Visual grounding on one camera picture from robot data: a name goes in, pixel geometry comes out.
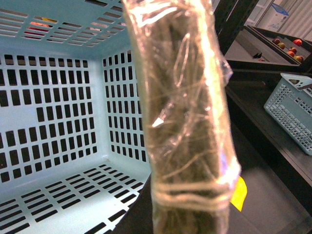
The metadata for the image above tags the light blue plastic basket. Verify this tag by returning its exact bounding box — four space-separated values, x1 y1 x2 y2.
0 0 150 234

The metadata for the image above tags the plastic wrapped pole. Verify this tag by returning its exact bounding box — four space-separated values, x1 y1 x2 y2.
123 0 241 234

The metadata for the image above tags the yellow floor sticker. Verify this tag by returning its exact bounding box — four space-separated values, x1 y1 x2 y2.
231 176 248 212

